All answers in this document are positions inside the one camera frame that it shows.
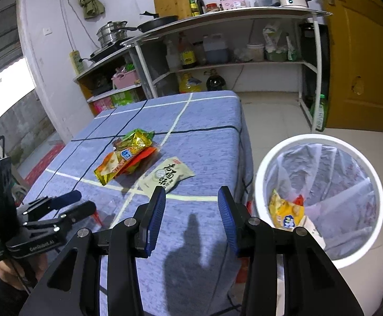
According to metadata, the yellow label sauce bottle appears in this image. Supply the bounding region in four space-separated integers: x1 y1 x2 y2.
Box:
178 32 198 69

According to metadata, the green yellow snack packet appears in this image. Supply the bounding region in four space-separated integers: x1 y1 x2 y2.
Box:
112 128 156 154

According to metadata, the pink cardboard box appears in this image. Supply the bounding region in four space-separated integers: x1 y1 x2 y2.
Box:
93 97 116 115

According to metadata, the white trash bin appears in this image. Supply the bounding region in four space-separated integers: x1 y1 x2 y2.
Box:
253 133 383 269

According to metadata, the yellow snack packet blue label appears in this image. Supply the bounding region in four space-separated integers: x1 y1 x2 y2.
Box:
94 146 146 186

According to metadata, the black frying pan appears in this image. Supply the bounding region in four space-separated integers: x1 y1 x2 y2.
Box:
137 11 180 33

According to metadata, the clear bin liner bag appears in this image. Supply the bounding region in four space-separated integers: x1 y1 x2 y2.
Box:
260 143 376 254

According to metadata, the green white packet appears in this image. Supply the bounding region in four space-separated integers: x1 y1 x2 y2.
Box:
285 33 302 61

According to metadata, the white plastic bag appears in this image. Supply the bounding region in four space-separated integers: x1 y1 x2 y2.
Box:
262 21 287 61

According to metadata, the pink plastic basket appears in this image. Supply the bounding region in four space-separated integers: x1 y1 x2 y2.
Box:
112 69 141 89

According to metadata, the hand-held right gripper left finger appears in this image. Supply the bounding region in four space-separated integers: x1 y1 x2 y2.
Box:
18 186 166 316

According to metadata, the white metal shelf rack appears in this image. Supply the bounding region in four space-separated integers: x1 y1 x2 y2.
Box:
121 7 333 132

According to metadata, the crumpled yellow snack packet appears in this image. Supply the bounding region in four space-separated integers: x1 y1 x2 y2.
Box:
268 189 307 231

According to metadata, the clear plastic wrapper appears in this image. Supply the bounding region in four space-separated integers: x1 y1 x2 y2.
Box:
91 199 123 229

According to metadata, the blue checked tablecloth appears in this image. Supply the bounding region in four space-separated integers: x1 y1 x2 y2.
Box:
20 90 254 316

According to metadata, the green plastic bottle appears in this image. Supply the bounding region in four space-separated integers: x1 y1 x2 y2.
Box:
311 94 329 132

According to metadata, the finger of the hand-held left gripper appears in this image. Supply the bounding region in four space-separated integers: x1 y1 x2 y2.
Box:
23 202 96 233
18 190 82 220

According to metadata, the white jug dark liquid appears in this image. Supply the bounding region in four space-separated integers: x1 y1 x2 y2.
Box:
203 33 230 65

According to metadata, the white plastic bottle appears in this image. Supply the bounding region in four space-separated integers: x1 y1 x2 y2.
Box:
166 38 181 70

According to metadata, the beige snack packet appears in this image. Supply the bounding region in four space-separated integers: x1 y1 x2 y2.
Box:
138 156 196 194

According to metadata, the dark cooking oil bottle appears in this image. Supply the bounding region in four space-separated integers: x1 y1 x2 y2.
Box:
205 69 227 91

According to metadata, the black induction cooker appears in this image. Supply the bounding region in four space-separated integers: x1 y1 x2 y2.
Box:
89 41 129 63

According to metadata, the yellow wooden door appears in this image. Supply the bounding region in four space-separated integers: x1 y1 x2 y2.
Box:
311 0 383 134

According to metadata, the person's left hand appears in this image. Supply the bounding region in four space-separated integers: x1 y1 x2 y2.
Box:
0 253 49 292

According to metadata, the pink chopstick holder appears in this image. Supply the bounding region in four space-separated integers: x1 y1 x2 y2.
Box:
219 0 247 10

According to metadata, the green cardboard box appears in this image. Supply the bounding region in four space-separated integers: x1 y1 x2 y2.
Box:
111 90 141 107

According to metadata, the white plastic tub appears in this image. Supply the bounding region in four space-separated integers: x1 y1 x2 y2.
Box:
247 43 265 62

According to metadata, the yellow cooking oil bottle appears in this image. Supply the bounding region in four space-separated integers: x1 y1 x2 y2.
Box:
178 72 202 93

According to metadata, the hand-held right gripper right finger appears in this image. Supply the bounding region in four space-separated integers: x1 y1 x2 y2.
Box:
218 186 365 316

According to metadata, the steel steamer pot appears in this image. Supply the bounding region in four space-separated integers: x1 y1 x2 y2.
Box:
96 20 137 48

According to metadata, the glass sliding door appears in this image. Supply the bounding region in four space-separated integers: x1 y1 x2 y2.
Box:
0 0 63 178

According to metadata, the red floor mat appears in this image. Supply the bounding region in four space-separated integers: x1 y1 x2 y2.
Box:
25 143 65 185

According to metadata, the yellowed power strip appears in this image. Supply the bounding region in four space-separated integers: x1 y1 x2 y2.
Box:
70 50 84 76

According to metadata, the orange snack packet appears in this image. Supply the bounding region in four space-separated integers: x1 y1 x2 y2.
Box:
126 146 161 175

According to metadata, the black cooking pot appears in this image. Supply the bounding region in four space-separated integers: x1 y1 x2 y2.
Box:
91 76 113 94

